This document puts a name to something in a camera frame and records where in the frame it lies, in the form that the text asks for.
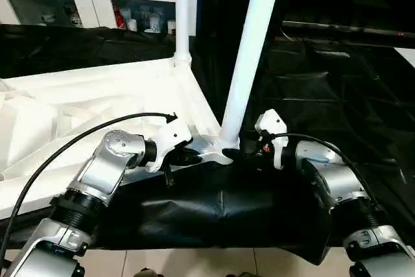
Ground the white plastic table top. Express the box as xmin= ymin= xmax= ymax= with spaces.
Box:
xmin=0 ymin=56 xmax=242 ymax=219

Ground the black mat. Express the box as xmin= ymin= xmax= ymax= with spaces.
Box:
xmin=0 ymin=24 xmax=415 ymax=266

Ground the long black bar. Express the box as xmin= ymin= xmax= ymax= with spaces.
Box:
xmin=282 ymin=21 xmax=415 ymax=38

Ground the white flat sheet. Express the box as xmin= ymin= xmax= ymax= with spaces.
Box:
xmin=394 ymin=47 xmax=415 ymax=67

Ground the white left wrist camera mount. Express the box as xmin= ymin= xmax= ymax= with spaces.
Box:
xmin=146 ymin=120 xmax=194 ymax=173

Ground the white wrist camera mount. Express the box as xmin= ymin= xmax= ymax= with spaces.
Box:
xmin=146 ymin=120 xmax=194 ymax=173
xmin=255 ymin=110 xmax=289 ymax=169

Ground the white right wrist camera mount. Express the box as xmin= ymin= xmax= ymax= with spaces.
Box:
xmin=255 ymin=110 xmax=289 ymax=169

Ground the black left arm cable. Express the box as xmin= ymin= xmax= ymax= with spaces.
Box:
xmin=0 ymin=112 xmax=177 ymax=265

